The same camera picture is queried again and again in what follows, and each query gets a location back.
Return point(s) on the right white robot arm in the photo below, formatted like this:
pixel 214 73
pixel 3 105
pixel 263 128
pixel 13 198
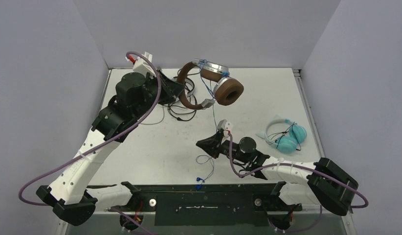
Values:
pixel 320 183

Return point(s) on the teal cat-ear headphones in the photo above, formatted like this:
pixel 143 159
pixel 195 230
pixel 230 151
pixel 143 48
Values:
pixel 287 141

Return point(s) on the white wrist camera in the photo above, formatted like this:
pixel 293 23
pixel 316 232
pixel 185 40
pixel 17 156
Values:
pixel 225 126
pixel 140 65

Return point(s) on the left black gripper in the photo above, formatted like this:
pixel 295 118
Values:
pixel 170 89

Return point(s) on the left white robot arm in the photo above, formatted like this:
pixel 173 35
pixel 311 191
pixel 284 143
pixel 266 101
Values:
pixel 136 94

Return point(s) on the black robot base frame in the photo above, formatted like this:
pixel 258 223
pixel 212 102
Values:
pixel 210 205

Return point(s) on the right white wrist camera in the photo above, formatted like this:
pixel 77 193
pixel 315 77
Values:
pixel 225 126

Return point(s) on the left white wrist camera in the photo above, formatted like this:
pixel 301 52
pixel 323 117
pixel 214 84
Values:
pixel 140 65

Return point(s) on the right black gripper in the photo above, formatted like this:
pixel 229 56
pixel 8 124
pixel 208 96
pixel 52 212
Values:
pixel 222 145

